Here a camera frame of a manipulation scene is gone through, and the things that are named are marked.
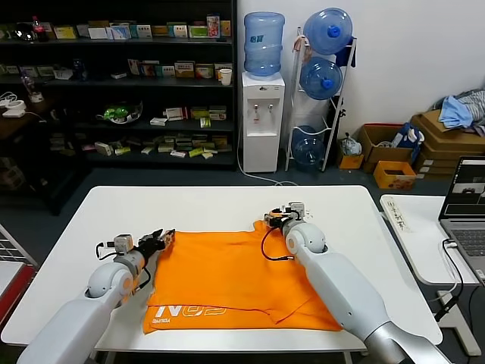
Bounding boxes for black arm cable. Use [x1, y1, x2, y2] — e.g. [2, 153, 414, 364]
[95, 241, 117, 262]
[261, 226, 296, 262]

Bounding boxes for beige hanging cloth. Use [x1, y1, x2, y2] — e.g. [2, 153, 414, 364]
[290, 36, 312, 64]

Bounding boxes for brown wooden desk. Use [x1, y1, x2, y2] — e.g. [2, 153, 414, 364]
[0, 96, 58, 143]

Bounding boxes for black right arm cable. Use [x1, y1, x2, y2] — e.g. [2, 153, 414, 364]
[261, 226, 296, 262]

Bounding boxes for blue white bag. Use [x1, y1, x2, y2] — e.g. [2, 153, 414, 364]
[391, 122, 425, 160]

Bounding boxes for white metal jug rack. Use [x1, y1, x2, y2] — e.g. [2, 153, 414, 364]
[284, 26, 358, 174]

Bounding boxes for open brown cardboard box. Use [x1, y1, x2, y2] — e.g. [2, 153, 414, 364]
[358, 123, 416, 174]

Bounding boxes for blue plastic bottle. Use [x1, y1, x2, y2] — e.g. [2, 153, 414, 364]
[71, 58, 90, 81]

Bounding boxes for white side table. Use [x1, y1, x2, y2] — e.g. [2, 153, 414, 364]
[378, 194, 485, 357]

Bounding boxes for orange cardboard box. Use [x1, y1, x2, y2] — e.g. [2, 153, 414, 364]
[372, 161, 417, 190]

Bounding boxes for red white medicine box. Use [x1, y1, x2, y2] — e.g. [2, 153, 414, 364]
[163, 107, 189, 122]

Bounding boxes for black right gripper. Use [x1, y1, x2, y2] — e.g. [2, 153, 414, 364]
[264, 206, 300, 231]

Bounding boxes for handwritten paper label strip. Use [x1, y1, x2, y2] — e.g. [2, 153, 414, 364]
[384, 196, 412, 235]

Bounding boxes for black shelving unit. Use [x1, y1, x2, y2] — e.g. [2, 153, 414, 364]
[0, 0, 238, 174]

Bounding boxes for grey laptop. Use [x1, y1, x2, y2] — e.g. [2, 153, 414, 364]
[437, 155, 485, 282]

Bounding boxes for white wire basket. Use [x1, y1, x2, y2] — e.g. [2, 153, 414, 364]
[0, 223, 39, 271]

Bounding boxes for white blue box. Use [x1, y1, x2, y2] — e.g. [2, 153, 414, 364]
[106, 23, 132, 41]

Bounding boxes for orange t-shirt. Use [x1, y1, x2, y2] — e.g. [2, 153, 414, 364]
[142, 220, 344, 335]

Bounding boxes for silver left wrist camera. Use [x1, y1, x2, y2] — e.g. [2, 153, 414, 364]
[113, 234, 135, 253]

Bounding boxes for cola bottle red cap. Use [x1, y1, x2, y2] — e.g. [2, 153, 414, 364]
[31, 16, 49, 43]

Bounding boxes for white water dispenser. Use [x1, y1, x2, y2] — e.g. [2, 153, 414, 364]
[241, 71, 286, 174]

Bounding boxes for small yellow cardboard box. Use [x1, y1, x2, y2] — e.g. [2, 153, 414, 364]
[336, 152, 365, 171]

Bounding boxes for stack of brown cartons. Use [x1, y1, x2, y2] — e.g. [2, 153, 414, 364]
[409, 109, 485, 181]

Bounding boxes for tall colourful box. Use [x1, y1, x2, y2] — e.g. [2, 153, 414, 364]
[206, 14, 221, 39]

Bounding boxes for clear glass bowl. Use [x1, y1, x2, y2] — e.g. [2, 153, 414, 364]
[13, 23, 37, 42]

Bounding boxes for crumpled plastic bag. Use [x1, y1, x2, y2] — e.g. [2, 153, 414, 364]
[338, 133, 363, 156]

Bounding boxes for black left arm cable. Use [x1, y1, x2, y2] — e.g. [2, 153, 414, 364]
[95, 241, 117, 262]

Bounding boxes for yellow white medicine box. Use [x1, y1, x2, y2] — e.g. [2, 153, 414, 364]
[174, 62, 196, 80]

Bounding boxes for bowl of green fruit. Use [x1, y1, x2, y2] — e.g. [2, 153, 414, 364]
[95, 101, 144, 125]

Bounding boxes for labelled blue water jug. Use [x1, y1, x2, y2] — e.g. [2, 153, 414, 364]
[243, 12, 286, 79]

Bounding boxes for red cabinet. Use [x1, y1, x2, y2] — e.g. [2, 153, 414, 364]
[0, 261, 39, 316]

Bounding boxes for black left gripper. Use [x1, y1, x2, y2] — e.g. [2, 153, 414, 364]
[133, 228, 177, 259]

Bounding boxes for white dispenser power cord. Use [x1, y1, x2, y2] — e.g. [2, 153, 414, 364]
[236, 124, 300, 187]

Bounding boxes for white charger device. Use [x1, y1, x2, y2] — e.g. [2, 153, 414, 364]
[2, 100, 27, 119]

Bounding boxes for pile of blue clothes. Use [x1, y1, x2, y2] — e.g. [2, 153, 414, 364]
[431, 89, 485, 137]

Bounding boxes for black laptop cable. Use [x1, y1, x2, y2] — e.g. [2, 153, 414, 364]
[433, 237, 485, 323]

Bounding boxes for pale yellow white box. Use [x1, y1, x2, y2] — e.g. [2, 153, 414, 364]
[52, 25, 79, 41]

